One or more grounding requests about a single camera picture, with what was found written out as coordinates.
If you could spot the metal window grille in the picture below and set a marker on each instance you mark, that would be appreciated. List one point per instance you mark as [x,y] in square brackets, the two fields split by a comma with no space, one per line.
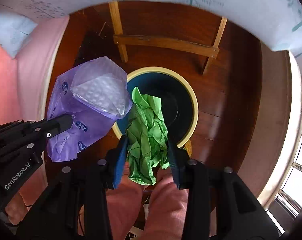
[290,193]

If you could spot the green paper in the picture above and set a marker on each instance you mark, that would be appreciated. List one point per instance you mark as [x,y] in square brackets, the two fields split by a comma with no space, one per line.
[147,138]

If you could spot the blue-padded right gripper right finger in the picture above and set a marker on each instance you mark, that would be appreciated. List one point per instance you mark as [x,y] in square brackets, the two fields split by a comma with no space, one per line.
[220,205]

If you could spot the pink bed cover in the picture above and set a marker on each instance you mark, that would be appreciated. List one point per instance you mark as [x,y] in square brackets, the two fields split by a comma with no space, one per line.
[24,80]

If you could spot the person's left hand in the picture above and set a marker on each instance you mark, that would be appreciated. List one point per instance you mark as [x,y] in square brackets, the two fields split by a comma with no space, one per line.
[16,209]

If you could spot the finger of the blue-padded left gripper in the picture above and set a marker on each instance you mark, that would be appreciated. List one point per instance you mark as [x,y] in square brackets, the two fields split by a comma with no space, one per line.
[57,125]

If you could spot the right yellow slipper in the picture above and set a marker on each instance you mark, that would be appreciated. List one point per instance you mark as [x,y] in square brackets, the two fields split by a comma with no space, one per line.
[188,147]

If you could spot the round bin with cream rim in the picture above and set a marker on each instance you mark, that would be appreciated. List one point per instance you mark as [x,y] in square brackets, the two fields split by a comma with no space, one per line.
[179,103]

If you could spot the right pink trouser leg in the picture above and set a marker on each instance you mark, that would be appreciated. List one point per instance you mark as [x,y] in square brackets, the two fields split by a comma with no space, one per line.
[167,209]

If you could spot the purple plastic bag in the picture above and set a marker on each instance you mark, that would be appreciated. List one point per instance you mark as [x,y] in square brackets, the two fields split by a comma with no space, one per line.
[95,94]

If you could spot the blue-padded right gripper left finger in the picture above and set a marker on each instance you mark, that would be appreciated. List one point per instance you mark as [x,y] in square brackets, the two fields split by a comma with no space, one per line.
[76,206]

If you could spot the wooden table frame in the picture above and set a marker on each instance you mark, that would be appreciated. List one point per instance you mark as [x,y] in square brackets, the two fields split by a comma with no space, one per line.
[122,40]

